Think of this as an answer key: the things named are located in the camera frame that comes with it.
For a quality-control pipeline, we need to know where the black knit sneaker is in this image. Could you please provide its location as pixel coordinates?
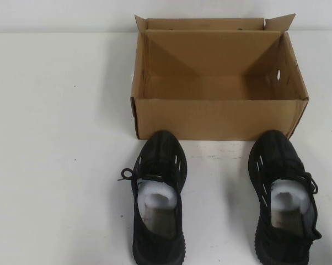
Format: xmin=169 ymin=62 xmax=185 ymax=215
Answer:
xmin=116 ymin=130 xmax=188 ymax=265
xmin=248 ymin=130 xmax=323 ymax=265

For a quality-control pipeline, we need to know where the brown cardboard shoe box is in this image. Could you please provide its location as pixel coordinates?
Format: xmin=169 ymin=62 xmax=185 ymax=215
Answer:
xmin=130 ymin=13 xmax=309 ymax=141

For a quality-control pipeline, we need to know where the white foam shoe stuffing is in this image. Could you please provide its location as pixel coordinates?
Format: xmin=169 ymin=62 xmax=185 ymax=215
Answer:
xmin=269 ymin=179 xmax=316 ymax=219
xmin=135 ymin=179 xmax=179 ymax=219

